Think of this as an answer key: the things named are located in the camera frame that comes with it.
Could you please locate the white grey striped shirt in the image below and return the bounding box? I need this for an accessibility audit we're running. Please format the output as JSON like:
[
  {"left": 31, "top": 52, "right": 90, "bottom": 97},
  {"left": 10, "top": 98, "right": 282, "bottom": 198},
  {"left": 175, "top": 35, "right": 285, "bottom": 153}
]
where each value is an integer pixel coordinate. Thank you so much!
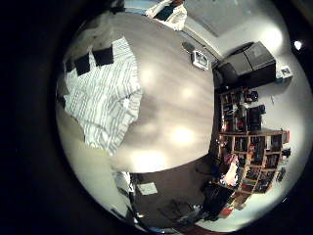
[{"left": 63, "top": 36, "right": 144, "bottom": 157}]

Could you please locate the white paper sheet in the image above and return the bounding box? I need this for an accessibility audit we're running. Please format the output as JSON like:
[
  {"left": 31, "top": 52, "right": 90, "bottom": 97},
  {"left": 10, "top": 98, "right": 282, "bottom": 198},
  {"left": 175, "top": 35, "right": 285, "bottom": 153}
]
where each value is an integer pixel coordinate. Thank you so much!
[{"left": 136, "top": 181, "right": 159, "bottom": 197}]

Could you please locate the black chair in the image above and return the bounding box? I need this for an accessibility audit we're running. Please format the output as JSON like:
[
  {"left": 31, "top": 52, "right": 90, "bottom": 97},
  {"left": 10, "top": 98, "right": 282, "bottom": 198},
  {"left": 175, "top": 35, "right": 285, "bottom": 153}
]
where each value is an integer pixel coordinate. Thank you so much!
[{"left": 201, "top": 182, "right": 237, "bottom": 220}]

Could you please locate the white framed box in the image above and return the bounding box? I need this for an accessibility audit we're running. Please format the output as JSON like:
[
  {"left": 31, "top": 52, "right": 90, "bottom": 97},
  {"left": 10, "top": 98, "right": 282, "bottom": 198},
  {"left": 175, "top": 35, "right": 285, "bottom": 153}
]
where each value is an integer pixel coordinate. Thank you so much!
[{"left": 190, "top": 49, "right": 210, "bottom": 71}]

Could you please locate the pink red cloth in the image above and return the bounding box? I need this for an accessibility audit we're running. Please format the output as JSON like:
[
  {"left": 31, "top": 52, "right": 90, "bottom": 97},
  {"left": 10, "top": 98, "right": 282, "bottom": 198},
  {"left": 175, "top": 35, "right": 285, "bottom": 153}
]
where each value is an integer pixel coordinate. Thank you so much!
[{"left": 221, "top": 161, "right": 241, "bottom": 187}]

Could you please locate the person in white jacket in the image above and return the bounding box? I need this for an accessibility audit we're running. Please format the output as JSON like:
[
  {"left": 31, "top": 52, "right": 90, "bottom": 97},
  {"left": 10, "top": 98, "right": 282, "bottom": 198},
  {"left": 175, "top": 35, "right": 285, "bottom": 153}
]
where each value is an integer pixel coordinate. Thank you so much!
[{"left": 145, "top": 0, "right": 189, "bottom": 32}]

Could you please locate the wooden bookshelf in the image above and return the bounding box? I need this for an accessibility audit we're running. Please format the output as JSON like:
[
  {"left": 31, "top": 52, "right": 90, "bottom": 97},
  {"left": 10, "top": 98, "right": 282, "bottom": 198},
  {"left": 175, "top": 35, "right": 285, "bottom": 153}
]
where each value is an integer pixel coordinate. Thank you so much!
[{"left": 216, "top": 86, "right": 292, "bottom": 197}]

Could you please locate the black cabinet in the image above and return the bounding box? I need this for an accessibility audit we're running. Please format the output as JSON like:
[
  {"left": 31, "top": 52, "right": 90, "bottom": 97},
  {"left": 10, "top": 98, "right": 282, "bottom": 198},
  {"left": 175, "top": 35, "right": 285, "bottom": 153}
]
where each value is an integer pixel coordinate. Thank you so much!
[{"left": 213, "top": 40, "right": 278, "bottom": 91}]

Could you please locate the small white device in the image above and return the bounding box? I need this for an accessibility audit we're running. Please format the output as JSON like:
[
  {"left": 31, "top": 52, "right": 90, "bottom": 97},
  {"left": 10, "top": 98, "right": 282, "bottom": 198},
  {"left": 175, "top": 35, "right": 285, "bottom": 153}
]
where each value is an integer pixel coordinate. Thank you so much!
[{"left": 279, "top": 65, "right": 293, "bottom": 80}]

